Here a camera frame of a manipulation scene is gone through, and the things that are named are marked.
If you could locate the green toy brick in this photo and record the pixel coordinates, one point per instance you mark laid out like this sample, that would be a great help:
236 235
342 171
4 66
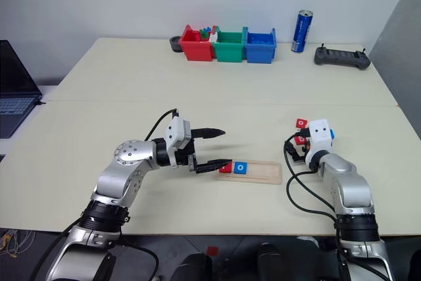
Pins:
204 34

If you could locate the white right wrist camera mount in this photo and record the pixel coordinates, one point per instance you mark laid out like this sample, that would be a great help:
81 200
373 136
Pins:
320 136

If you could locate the dark rounded shape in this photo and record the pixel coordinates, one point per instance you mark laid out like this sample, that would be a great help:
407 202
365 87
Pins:
271 261
195 268

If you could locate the blue toy brick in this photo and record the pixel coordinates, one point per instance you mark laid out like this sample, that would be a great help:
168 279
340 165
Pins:
207 28

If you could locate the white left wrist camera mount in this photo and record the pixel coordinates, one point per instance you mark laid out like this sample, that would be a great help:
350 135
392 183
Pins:
176 133

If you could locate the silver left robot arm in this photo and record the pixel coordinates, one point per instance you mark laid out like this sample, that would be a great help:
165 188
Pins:
131 154

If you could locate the blue drink can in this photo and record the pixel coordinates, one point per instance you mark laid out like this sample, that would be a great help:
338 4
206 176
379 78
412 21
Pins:
302 31

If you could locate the blue plastic bin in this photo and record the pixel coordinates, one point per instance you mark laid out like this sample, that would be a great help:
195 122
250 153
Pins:
260 53

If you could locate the red letter block b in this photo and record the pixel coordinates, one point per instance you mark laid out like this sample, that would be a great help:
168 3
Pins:
299 140

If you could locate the dark open laptop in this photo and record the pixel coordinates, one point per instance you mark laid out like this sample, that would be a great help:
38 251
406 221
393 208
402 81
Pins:
13 77

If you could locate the blue letter block o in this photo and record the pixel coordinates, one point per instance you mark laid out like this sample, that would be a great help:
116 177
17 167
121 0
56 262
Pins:
240 167

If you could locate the small red square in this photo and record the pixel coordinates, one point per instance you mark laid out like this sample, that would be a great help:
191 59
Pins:
212 250

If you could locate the white toy brick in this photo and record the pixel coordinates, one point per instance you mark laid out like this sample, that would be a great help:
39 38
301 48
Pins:
213 37

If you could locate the blue letter block t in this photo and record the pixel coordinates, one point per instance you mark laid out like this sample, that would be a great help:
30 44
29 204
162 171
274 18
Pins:
332 134

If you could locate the red plastic bin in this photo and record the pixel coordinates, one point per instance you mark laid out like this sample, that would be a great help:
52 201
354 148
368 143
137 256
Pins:
197 50

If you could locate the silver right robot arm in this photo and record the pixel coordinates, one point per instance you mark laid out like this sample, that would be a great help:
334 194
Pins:
352 189

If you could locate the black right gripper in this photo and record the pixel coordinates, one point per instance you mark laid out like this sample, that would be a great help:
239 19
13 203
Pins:
297 154

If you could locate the red letter block r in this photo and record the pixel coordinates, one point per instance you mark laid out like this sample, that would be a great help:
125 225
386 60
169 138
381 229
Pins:
227 169

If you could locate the dark grey round bowl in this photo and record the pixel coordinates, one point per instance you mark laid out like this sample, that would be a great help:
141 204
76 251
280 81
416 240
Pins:
174 44

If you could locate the green plastic bin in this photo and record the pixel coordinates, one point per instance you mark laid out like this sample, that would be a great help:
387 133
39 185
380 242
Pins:
228 52

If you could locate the red letter block o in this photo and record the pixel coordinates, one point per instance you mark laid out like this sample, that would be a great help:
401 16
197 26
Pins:
301 123

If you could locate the dark grey handheld controller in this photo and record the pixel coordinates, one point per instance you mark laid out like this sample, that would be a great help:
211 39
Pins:
342 57

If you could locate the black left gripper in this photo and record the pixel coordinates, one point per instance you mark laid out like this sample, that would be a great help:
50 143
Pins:
185 157

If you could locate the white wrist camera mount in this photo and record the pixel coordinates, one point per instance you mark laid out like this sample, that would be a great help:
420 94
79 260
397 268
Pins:
176 133
320 136

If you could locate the long wooden tray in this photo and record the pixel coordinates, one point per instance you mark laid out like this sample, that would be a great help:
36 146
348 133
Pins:
263 172

